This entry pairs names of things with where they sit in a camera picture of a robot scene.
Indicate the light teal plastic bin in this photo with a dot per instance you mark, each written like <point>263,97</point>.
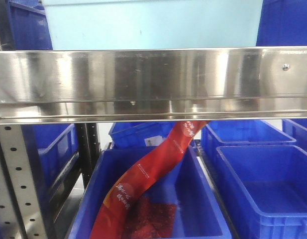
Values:
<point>152,24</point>

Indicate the blue bin rear centre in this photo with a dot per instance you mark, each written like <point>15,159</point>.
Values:
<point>139,134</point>

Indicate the blue bin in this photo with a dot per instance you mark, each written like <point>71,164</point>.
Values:
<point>198,215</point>
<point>54,162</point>
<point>264,189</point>
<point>283,23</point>
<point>139,134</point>
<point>29,25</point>
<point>246,132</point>

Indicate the blue bin rear right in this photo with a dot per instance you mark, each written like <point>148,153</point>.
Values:
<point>246,132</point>

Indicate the red mesh bag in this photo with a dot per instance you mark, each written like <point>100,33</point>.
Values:
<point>148,220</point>

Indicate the blue bin bottom left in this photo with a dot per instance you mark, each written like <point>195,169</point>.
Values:
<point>54,162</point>

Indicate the blue bin bottom centre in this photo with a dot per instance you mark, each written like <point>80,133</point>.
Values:
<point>198,215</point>

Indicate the red printed banner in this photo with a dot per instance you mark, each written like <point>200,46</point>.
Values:
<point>140,177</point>

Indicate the blue bin bottom right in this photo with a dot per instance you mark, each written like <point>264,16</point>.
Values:
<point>264,189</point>

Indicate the blue bin top left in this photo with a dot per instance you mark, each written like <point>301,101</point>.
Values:
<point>29,25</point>

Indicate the blue bin top right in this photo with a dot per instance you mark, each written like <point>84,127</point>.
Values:
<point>283,23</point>

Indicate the stainless steel shelf front rail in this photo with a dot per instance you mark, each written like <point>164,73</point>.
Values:
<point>170,84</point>

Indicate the perforated steel shelf post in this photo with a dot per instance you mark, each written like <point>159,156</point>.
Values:
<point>26,188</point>

